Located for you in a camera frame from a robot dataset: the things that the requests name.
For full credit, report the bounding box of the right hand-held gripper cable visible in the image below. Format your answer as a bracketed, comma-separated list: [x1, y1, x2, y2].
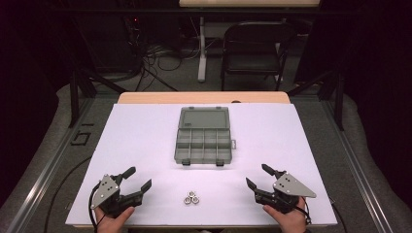
[294, 197, 314, 226]

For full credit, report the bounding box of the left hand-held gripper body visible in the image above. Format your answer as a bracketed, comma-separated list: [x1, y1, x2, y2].
[89, 174, 144, 218]

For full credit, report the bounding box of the left hand-held gripper cable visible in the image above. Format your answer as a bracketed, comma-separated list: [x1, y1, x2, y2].
[87, 182, 102, 231]

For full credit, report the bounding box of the aluminium floor rail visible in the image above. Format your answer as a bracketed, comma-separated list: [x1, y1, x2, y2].
[323, 100, 395, 233]
[6, 96, 95, 233]

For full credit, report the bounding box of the light wooden desk top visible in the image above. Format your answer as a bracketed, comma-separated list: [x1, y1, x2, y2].
[178, 0, 322, 9]

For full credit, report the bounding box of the wooden table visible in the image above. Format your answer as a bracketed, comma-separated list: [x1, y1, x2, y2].
[117, 90, 292, 105]

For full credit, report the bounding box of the hand-held gripper cable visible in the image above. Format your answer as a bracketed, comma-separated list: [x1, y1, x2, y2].
[87, 182, 102, 231]
[294, 197, 314, 226]

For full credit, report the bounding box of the white board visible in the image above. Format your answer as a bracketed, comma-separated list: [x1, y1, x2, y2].
[65, 103, 338, 227]

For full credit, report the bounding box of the grey clear plastic organizer box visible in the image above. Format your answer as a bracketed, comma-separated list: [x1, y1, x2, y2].
[173, 106, 237, 167]

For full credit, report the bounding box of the bundle of floor cables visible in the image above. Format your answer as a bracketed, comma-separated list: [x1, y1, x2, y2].
[134, 40, 202, 92]

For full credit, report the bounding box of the black floor cable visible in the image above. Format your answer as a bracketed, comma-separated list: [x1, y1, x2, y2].
[43, 156, 93, 233]

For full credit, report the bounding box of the black folding chair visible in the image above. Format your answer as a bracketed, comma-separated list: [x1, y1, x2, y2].
[220, 20, 297, 92]

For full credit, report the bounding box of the person's right hand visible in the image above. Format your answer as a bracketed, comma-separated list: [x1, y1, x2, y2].
[262, 197, 309, 233]

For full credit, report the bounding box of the white desk leg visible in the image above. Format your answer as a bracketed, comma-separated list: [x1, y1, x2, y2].
[196, 16, 209, 83]

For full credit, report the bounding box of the person's left hand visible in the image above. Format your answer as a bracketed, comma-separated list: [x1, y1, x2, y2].
[94, 206, 136, 233]

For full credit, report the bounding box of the black metal stand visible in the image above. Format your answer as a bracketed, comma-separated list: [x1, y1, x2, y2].
[286, 70, 345, 132]
[68, 68, 129, 129]

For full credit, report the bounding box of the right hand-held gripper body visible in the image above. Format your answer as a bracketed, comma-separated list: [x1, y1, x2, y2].
[254, 171, 318, 216]

